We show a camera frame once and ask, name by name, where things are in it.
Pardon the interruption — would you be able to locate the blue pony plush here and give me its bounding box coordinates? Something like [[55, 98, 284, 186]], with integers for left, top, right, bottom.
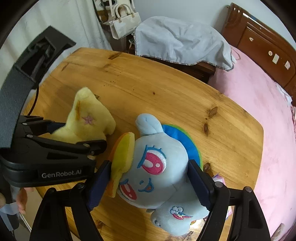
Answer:
[[106, 113, 209, 236]]

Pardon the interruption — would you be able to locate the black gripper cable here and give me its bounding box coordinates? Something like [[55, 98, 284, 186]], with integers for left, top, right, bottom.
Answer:
[[27, 83, 40, 117]]

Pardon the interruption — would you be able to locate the person's left hand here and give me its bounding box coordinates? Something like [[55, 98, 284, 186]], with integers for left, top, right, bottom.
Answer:
[[0, 187, 34, 215]]

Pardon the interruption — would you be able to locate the pink bed blanket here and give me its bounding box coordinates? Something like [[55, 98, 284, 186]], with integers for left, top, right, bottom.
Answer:
[[208, 45, 296, 239]]

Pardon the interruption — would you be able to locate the pink snack packet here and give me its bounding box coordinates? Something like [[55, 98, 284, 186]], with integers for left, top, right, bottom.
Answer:
[[212, 173, 230, 207]]

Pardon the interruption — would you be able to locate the white handbag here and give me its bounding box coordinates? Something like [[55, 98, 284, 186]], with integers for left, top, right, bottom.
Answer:
[[109, 2, 142, 40]]

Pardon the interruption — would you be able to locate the yellow plush toy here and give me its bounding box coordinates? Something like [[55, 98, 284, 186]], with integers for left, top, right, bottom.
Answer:
[[50, 87, 116, 144]]

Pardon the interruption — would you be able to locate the brown wooden headboard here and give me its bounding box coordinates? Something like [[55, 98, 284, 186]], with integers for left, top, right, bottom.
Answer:
[[222, 3, 296, 105]]

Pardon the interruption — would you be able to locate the grey cloth cover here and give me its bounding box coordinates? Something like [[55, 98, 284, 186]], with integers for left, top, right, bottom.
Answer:
[[134, 16, 234, 71]]

